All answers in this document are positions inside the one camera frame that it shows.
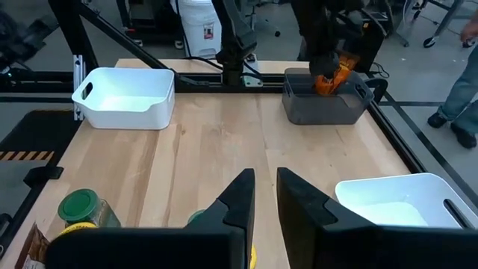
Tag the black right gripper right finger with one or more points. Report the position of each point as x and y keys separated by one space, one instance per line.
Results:
x=317 y=243

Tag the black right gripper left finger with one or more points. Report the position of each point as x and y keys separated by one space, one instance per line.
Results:
x=224 y=243

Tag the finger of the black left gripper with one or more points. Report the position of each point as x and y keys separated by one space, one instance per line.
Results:
x=325 y=69

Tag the brown orange seasoning packet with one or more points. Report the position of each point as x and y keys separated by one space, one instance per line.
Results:
x=345 y=67
x=33 y=250

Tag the yellow lid seasoning can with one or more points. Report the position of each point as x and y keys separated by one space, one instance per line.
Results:
x=78 y=226

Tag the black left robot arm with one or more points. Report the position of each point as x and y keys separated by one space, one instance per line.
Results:
x=235 y=41

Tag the yellow right gripper tag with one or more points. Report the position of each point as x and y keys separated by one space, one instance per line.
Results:
x=254 y=259

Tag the black equipment case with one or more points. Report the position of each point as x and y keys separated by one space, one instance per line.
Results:
x=367 y=41

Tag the grey plastic bin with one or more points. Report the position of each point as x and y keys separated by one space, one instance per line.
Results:
x=321 y=112

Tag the white plastic bin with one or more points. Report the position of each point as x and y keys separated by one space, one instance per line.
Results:
x=373 y=194
x=123 y=119

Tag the grey wheeled cart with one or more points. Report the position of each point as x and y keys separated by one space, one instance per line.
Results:
x=446 y=22

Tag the white plastic bucket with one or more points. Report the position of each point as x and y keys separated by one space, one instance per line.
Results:
x=198 y=22

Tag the person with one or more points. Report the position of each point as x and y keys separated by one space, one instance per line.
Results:
x=461 y=93

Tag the black wheeled cart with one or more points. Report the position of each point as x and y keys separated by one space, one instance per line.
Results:
x=149 y=18

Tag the black hazard stripe floor mat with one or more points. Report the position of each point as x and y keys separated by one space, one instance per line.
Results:
x=33 y=130

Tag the black blurry device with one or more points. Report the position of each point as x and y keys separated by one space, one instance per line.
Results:
x=22 y=41

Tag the black aluminium table frame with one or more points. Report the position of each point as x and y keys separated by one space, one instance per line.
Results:
x=269 y=87

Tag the silver aluminium bracket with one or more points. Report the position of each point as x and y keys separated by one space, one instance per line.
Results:
x=79 y=86

